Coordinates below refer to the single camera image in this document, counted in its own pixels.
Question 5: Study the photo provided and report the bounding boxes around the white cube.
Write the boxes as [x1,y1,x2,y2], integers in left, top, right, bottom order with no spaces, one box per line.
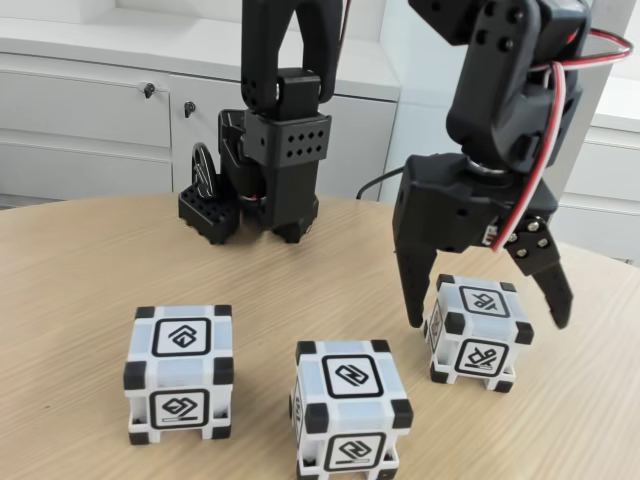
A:
[423,273,535,393]
[288,339,415,480]
[123,304,235,446]

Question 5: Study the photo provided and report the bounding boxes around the white low cabinet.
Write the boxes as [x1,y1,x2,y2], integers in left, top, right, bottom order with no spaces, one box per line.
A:
[544,74,640,264]

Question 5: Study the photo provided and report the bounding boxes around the grey metal pillar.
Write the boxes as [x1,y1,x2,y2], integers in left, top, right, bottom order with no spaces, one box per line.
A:
[512,0,637,237]

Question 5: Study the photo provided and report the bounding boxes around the black table clamp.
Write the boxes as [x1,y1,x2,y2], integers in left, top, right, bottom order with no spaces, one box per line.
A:
[177,142,241,246]

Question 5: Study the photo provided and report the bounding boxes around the white cube, diamond symbol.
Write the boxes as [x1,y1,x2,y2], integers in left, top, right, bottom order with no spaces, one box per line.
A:
[123,304,235,446]

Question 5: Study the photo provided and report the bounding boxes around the white drawer cabinet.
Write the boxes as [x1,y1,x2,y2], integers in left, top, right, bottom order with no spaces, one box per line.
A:
[0,0,401,201]

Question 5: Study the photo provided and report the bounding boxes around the dark camera cable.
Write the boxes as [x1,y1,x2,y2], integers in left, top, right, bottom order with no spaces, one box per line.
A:
[355,168,404,201]

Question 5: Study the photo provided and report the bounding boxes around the red white black servo cable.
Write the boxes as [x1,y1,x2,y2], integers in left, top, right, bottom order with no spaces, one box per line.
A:
[492,27,633,252]

